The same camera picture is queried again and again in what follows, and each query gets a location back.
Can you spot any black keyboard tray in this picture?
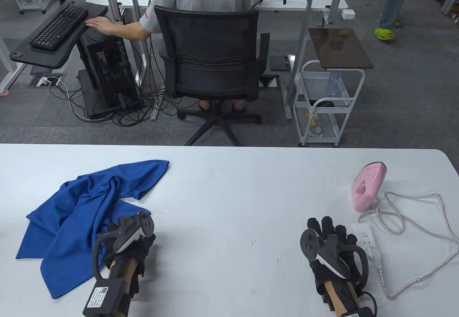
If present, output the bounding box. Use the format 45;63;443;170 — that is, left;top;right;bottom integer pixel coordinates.
10;1;109;69

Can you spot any white rolling cart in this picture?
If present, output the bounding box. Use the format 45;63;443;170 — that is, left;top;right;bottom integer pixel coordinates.
293;60;365;147

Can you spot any person's left hand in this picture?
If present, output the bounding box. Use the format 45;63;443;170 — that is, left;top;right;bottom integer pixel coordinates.
99;222;157;278

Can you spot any small yellow item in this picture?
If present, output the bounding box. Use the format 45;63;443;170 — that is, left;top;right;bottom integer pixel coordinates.
305;112;322;134

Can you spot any person's left forearm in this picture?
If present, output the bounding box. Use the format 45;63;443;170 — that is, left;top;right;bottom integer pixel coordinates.
107;258;139;290

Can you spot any black wrist sensor box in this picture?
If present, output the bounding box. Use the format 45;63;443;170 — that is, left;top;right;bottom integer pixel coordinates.
82;278;134;317
335;306;376;317

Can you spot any person's right hand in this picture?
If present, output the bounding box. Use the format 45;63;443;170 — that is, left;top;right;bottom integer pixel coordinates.
307;216;367;289

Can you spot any pink electric iron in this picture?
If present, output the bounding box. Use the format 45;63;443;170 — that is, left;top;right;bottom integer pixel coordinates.
351;163;387;213

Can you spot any black cable bundle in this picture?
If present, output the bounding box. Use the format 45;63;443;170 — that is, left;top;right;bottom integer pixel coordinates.
50;77;180;127

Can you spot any brown cart top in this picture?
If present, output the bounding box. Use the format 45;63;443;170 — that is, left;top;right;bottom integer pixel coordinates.
308;28;374;70

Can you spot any white power strip cable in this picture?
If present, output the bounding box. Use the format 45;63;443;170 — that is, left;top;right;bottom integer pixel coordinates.
359;208;459;243

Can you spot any black mesh office chair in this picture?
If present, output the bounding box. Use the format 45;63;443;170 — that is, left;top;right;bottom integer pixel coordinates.
153;5;280;146

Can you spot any white braided iron cord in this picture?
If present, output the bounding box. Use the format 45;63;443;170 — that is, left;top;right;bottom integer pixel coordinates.
366;191;459;299

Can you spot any clear plastic water bottle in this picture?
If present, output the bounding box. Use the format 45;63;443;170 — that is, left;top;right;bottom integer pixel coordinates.
326;70;342;98

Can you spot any black computer tower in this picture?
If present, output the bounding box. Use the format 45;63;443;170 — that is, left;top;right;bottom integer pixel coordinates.
77;27;143;119

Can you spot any blue t-shirt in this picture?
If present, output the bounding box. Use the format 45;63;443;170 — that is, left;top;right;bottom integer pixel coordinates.
16;160;170;299

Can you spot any white power strip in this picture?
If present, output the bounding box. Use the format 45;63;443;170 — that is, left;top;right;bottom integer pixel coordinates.
352;223;381;262

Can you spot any white table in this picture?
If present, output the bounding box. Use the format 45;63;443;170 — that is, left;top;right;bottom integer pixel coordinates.
0;144;459;317

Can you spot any floor socket box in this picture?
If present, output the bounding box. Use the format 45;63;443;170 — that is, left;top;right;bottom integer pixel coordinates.
28;74;67;88

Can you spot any black white controller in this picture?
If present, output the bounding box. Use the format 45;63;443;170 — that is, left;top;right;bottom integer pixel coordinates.
93;211;155;280
300;228;369;282

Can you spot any black keyboard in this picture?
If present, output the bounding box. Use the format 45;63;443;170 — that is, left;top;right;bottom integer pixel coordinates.
29;3;89;51

